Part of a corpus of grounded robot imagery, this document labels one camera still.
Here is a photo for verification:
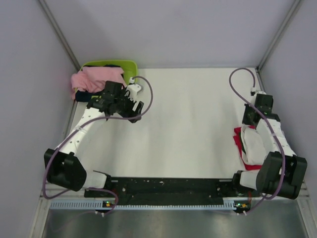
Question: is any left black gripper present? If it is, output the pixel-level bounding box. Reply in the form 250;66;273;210
114;89;143;123

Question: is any white and green t-shirt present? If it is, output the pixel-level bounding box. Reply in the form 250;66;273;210
240;125;267;166

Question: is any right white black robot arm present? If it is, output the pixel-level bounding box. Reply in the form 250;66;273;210
231;91;307;199

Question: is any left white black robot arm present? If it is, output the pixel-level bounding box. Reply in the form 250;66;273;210
44;81;144;197

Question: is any pink t-shirt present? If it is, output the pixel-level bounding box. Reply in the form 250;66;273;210
70;66;127;99

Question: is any navy blue t-shirt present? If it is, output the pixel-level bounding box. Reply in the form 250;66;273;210
75;64;119;102

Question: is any lime green plastic basin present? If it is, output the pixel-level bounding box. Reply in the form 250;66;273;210
79;59;138;85

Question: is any folded red t-shirt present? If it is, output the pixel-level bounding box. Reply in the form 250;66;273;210
233;127;262;171

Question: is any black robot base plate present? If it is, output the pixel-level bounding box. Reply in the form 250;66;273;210
84;176;251;205

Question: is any grey slotted cable duct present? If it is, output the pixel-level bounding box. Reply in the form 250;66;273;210
49;198;250;211

